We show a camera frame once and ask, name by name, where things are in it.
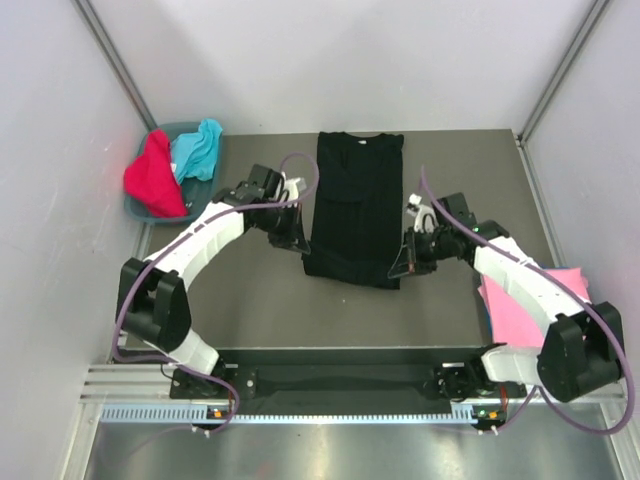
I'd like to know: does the teal t shirt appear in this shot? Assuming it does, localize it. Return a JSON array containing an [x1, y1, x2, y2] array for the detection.
[[170, 119, 223, 184]]

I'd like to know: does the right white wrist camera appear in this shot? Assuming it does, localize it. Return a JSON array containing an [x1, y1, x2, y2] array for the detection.
[[406, 194, 438, 233]]

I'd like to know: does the red t shirt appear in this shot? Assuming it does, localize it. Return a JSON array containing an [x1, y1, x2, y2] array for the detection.
[[123, 129, 188, 218]]

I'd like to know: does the left aluminium frame post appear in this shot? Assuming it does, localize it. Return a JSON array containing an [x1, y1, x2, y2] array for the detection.
[[71, 0, 157, 131]]

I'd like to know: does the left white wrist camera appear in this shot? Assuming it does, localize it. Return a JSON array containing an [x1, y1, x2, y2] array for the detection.
[[276, 172, 307, 206]]

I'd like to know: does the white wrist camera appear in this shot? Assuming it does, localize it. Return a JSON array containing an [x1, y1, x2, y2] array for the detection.
[[406, 194, 438, 233], [276, 172, 307, 206]]

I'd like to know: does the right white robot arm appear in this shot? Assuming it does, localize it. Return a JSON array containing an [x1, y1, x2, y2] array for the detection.
[[388, 193, 624, 403]]

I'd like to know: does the aluminium frame post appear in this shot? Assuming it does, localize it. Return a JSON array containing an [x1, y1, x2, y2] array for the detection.
[[71, 0, 157, 131], [515, 0, 612, 147]]

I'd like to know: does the slotted grey cable duct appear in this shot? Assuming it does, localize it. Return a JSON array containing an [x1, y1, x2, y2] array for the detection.
[[100, 404, 504, 425]]

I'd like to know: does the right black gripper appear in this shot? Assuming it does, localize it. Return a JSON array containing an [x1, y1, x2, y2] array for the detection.
[[390, 225, 453, 277]]

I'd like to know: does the black t shirt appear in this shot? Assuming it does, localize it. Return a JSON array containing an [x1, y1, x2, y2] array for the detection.
[[302, 132, 404, 290]]

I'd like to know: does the folded pink t shirt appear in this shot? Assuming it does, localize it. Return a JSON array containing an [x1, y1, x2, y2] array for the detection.
[[478, 268, 590, 347]]

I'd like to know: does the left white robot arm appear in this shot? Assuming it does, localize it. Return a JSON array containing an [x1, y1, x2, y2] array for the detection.
[[115, 165, 314, 397]]

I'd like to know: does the aluminium front rail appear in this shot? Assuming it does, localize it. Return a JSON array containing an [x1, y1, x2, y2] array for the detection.
[[79, 362, 626, 406]]

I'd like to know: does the blue laundry basket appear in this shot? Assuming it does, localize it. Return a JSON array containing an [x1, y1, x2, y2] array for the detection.
[[123, 121, 224, 225]]

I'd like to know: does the right aluminium frame post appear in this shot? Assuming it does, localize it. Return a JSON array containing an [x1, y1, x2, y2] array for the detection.
[[515, 0, 612, 147]]

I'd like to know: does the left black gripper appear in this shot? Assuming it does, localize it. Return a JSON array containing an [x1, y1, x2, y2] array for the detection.
[[253, 201, 308, 254]]

